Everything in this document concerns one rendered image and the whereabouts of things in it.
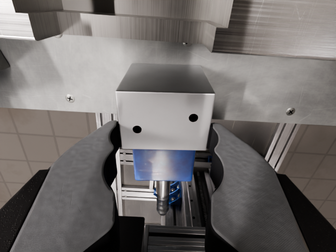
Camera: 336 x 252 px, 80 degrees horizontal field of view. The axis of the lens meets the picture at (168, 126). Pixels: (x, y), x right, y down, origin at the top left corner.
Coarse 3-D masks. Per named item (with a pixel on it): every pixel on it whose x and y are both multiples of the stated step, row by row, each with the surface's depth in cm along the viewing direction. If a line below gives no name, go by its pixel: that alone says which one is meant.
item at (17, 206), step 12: (36, 180) 7; (24, 192) 7; (36, 192) 7; (12, 204) 6; (24, 204) 6; (0, 216) 6; (12, 216) 6; (24, 216) 6; (0, 228) 6; (12, 228) 6; (0, 240) 5; (12, 240) 5
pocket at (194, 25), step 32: (32, 0) 6; (64, 0) 7; (96, 0) 7; (128, 0) 7; (160, 0) 7; (192, 0) 7; (224, 0) 6; (32, 32) 5; (64, 32) 7; (96, 32) 7; (128, 32) 7; (160, 32) 7; (192, 32) 7
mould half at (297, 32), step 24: (0, 0) 5; (240, 0) 5; (264, 0) 5; (288, 0) 5; (312, 0) 5; (0, 24) 5; (24, 24) 5; (240, 24) 5; (264, 24) 5; (288, 24) 5; (312, 24) 5; (216, 48) 5; (240, 48) 5; (264, 48) 5; (288, 48) 5; (312, 48) 5
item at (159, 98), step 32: (160, 64) 14; (128, 96) 10; (160, 96) 10; (192, 96) 10; (128, 128) 11; (160, 128) 11; (192, 128) 11; (160, 160) 14; (192, 160) 14; (160, 192) 17
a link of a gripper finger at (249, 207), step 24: (216, 144) 9; (240, 144) 10; (216, 168) 9; (240, 168) 8; (264, 168) 8; (216, 192) 7; (240, 192) 7; (264, 192) 7; (216, 216) 6; (240, 216) 6; (264, 216) 6; (288, 216) 6; (216, 240) 6; (240, 240) 6; (264, 240) 6; (288, 240) 6
